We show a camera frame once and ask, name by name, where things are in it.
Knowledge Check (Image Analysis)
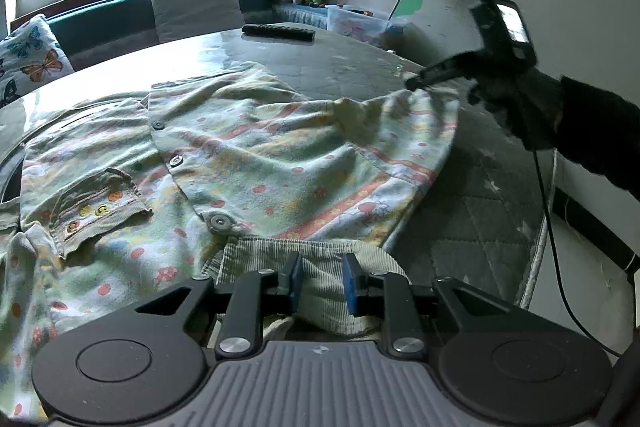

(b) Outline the black remote control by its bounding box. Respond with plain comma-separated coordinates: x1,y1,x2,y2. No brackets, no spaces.
241,23,316,44

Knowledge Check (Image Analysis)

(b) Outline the butterfly print pillow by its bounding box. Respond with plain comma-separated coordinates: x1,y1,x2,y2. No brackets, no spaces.
0,14,76,108

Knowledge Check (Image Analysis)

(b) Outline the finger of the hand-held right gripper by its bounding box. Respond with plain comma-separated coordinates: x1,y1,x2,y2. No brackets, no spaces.
404,51,482,91

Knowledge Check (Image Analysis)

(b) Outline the person's right forearm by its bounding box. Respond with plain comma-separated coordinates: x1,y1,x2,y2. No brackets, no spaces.
554,74,640,208

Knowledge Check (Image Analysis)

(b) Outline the clear plastic storage bin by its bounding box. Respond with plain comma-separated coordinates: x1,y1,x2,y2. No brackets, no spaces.
325,4,417,52

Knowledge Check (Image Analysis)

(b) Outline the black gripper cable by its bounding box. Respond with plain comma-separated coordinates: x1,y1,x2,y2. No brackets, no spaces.
532,150,623,355

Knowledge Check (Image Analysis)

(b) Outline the blue sofa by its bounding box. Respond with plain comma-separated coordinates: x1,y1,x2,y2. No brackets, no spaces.
10,0,418,72

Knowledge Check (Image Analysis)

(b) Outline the grey pillow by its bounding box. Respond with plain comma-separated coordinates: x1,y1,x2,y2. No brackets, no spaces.
150,0,244,44

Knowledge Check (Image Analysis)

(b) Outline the floral child's jacket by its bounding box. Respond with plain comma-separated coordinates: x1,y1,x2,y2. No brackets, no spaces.
0,61,461,423

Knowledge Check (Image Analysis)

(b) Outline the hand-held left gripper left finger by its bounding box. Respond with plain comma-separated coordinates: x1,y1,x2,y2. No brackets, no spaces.
135,252,304,360

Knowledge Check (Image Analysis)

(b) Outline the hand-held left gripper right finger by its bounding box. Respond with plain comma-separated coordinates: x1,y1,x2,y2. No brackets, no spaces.
341,253,517,359

